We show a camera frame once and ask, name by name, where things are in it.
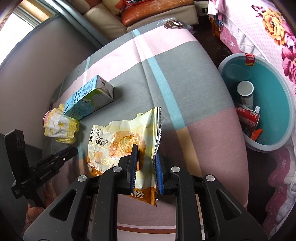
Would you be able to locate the yellow chiffon cake bag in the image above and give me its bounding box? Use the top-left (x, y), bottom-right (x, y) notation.
top-left (87, 107), bottom-right (162, 205)

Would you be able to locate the yellow white wrapper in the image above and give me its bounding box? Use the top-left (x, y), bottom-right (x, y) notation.
top-left (44, 103), bottom-right (79, 144)

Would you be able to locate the light blue milk carton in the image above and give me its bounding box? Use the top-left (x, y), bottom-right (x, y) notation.
top-left (64, 75), bottom-right (114, 121)

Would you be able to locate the red soda can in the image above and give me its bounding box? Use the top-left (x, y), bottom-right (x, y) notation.
top-left (236, 105), bottom-right (260, 130)

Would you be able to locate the orange Ovaltine snack wrapper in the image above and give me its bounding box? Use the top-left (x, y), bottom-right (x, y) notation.
top-left (248, 129), bottom-right (263, 141)

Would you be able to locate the strawberry yogurt cup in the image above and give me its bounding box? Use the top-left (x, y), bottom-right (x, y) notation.
top-left (237, 81), bottom-right (254, 109)

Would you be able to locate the pink paper cup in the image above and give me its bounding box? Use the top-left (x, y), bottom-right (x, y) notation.
top-left (43, 110), bottom-right (51, 127)

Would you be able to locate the teal plastic trash bin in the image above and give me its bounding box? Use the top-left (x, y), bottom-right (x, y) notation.
top-left (218, 53), bottom-right (295, 152)

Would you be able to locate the person left hand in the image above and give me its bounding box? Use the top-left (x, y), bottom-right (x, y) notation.
top-left (23, 181), bottom-right (57, 233)

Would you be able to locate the red bin label sticker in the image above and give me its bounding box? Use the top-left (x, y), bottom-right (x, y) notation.
top-left (245, 53), bottom-right (255, 66)

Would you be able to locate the cream leather sofa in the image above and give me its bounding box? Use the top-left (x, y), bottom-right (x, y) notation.
top-left (67, 0), bottom-right (199, 41)

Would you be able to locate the orange leather seat cushion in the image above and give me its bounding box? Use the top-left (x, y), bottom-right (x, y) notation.
top-left (121, 0), bottom-right (194, 27)

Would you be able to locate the yellow cartoon pillow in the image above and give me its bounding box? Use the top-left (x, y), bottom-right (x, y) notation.
top-left (102, 0), bottom-right (126, 15)

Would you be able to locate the pink floral bed quilt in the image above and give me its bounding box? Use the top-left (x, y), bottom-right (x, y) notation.
top-left (208, 1), bottom-right (295, 240)

